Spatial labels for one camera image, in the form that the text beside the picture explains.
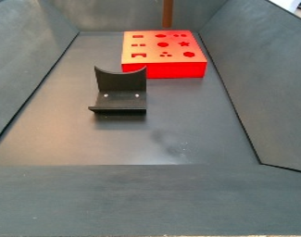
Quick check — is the brown oval peg rod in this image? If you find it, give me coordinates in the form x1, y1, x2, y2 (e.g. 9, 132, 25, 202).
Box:
162, 0, 174, 28

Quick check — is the red shape-sorting board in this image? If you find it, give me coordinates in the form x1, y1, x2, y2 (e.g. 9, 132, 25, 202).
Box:
122, 31, 208, 79

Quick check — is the black curved holder stand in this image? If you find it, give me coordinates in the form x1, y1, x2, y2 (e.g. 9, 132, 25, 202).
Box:
89, 68, 148, 114

